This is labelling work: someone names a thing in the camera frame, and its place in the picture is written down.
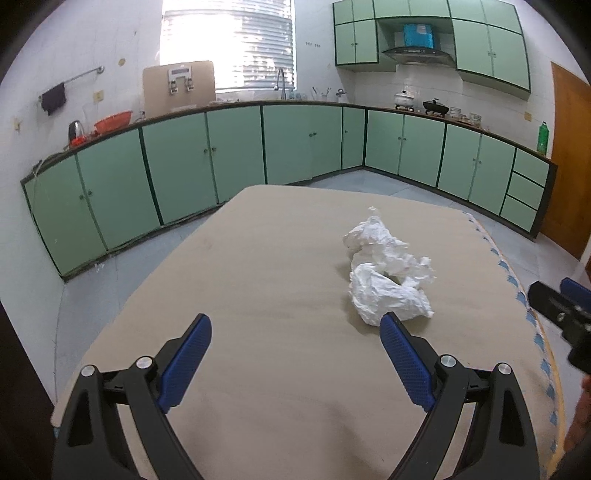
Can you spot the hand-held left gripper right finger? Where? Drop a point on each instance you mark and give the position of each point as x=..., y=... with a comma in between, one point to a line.
x=406, y=360

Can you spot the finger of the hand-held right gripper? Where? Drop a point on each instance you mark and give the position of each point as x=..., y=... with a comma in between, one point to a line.
x=575, y=288
x=549, y=302

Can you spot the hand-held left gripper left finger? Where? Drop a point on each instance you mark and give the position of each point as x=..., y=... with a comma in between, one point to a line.
x=184, y=364

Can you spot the white paper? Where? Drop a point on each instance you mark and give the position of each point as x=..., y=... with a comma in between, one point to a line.
x=383, y=286

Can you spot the person's right hand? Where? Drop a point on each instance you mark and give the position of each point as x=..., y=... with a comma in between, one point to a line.
x=579, y=415

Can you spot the wooden table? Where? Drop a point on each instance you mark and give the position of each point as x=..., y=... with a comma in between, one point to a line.
x=561, y=406

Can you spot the closed wooden door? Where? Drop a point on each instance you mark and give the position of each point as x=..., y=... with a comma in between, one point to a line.
x=570, y=161

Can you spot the green plastic bottle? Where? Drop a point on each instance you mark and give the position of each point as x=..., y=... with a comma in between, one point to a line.
x=542, y=141

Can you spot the green lower kitchen cabinets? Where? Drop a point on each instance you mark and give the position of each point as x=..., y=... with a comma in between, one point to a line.
x=184, y=161

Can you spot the green kitchen cabinets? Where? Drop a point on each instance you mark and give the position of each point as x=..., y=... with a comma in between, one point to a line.
x=475, y=46
x=184, y=161

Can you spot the row of glass jars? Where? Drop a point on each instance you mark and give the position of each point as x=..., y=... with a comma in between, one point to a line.
x=464, y=117

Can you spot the black wok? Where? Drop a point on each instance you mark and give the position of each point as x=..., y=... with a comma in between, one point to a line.
x=435, y=107

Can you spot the white cooking pot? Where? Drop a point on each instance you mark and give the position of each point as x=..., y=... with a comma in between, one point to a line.
x=404, y=99

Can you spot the red plastic basin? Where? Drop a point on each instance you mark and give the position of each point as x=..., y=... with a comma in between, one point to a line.
x=113, y=122

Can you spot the metal kettle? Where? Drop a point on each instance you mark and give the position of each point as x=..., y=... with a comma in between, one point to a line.
x=76, y=131

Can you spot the green upper kitchen cabinets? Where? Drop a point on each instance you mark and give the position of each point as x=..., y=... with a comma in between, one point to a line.
x=475, y=46

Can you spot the brown cardboard board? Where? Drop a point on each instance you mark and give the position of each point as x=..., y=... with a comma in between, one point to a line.
x=154, y=94

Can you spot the range hood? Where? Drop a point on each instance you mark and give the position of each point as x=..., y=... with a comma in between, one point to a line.
x=418, y=56

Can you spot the dark towel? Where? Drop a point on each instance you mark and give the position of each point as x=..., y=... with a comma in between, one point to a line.
x=53, y=99

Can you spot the metal faucet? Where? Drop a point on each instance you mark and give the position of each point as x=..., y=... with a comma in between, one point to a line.
x=280, y=83

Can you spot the window blinds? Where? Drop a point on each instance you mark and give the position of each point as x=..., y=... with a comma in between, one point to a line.
x=231, y=46

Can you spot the metal towel rail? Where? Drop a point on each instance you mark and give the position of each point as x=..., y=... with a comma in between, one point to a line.
x=83, y=74

